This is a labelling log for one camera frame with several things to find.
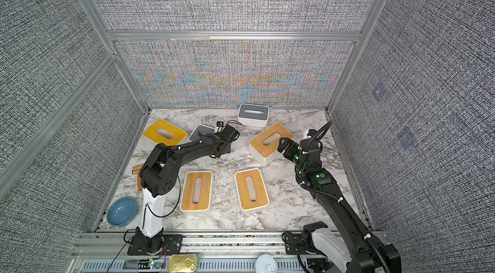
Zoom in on large bamboo lid tissue box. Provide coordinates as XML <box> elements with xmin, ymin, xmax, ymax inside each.
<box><xmin>248</xmin><ymin>123</ymin><xmax>294</xmax><ymax>167</ymax></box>

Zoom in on yellow lid tissue box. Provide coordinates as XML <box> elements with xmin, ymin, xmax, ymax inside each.
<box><xmin>143</xmin><ymin>119</ymin><xmax>187</xmax><ymax>146</ymax></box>

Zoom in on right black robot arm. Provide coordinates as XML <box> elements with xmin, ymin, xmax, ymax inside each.
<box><xmin>277</xmin><ymin>138</ymin><xmax>402</xmax><ymax>272</ymax></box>

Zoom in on grey lid tissue box centre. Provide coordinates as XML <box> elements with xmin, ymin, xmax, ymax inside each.
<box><xmin>189</xmin><ymin>124</ymin><xmax>215</xmax><ymax>141</ymax></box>

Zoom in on grey lid tissue box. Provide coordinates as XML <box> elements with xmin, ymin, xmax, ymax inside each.
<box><xmin>237</xmin><ymin>103</ymin><xmax>269</xmax><ymax>128</ymax></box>
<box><xmin>189</xmin><ymin>124</ymin><xmax>215</xmax><ymax>141</ymax></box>

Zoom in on grey lid tissue box back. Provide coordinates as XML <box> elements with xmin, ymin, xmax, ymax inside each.
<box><xmin>237</xmin><ymin>103</ymin><xmax>269</xmax><ymax>128</ymax></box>

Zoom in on wooden block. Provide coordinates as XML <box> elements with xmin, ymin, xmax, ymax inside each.
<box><xmin>132</xmin><ymin>164</ymin><xmax>143</xmax><ymax>191</ymax></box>

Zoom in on white round lid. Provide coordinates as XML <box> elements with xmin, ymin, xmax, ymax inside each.
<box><xmin>255</xmin><ymin>254</ymin><xmax>277</xmax><ymax>273</ymax></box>

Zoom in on blue ceramic bowl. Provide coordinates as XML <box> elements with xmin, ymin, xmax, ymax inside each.
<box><xmin>106</xmin><ymin>197</ymin><xmax>137</xmax><ymax>227</ymax></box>

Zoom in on gold sardine tin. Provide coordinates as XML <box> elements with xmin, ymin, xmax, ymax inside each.
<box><xmin>167</xmin><ymin>254</ymin><xmax>198</xmax><ymax>273</ymax></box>

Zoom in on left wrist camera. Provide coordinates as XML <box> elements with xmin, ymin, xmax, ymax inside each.
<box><xmin>215</xmin><ymin>121</ymin><xmax>226</xmax><ymax>133</ymax></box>

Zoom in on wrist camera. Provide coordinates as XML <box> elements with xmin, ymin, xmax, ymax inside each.
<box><xmin>302</xmin><ymin>129</ymin><xmax>320</xmax><ymax>145</ymax></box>
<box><xmin>215</xmin><ymin>121</ymin><xmax>226</xmax><ymax>133</ymax></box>

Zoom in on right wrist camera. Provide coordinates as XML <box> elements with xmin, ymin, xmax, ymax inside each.
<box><xmin>302</xmin><ymin>129</ymin><xmax>320</xmax><ymax>145</ymax></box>

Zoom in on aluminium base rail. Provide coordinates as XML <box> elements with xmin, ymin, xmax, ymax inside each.
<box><xmin>65</xmin><ymin>230</ymin><xmax>399</xmax><ymax>273</ymax></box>

